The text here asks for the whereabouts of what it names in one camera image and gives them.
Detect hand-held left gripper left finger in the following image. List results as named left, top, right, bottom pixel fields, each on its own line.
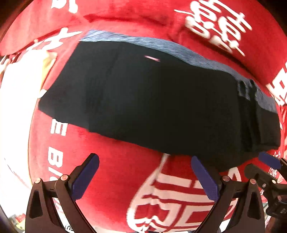
left=25, top=153, right=100, bottom=233

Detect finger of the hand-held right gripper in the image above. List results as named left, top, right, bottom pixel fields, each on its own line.
left=258, top=151, right=287, bottom=171
left=244, top=163, right=287, bottom=217

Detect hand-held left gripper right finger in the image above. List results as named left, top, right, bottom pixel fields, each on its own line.
left=190, top=155, right=266, bottom=233

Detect black pants with blue trim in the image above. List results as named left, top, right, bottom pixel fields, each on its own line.
left=38, top=30, right=282, bottom=172

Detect red printed blanket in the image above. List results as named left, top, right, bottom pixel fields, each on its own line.
left=0, top=0, right=287, bottom=233

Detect cream folded cloth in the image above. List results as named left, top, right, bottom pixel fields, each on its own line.
left=0, top=50, right=57, bottom=162

